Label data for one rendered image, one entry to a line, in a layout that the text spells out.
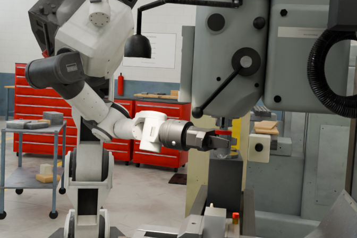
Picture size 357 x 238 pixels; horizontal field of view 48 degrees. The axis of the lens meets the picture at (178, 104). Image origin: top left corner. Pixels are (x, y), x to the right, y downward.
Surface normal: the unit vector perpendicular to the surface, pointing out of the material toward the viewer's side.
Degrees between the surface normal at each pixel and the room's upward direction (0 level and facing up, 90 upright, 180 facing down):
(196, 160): 90
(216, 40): 90
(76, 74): 79
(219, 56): 90
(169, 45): 90
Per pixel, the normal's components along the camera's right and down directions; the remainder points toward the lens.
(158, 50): -0.17, 0.07
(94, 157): 0.20, -0.07
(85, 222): 0.14, -0.84
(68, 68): 0.87, -0.11
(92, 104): 0.74, 0.18
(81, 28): 0.19, -0.45
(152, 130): -0.47, -0.22
